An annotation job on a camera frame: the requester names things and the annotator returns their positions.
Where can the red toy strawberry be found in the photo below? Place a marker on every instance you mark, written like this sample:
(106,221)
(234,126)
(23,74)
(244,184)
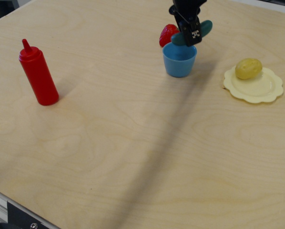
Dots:
(166,34)

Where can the yellow toy potato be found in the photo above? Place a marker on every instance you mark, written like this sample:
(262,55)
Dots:
(248,68)

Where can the black corner bracket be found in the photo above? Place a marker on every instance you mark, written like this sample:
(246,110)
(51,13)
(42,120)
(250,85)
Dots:
(24,218)

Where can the blue plastic cup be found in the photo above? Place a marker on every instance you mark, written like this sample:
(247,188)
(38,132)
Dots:
(178,60)

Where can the green toy cucumber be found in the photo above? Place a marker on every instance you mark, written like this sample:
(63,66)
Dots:
(180,40)

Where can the cream scalloped plate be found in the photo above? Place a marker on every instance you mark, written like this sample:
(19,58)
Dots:
(266,87)

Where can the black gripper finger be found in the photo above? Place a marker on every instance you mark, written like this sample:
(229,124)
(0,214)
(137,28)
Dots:
(191,30)

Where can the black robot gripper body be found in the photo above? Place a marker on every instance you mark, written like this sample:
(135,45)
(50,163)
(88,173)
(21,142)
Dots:
(186,10)

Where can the red squeeze bottle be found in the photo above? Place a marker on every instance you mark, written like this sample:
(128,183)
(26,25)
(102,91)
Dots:
(37,72)

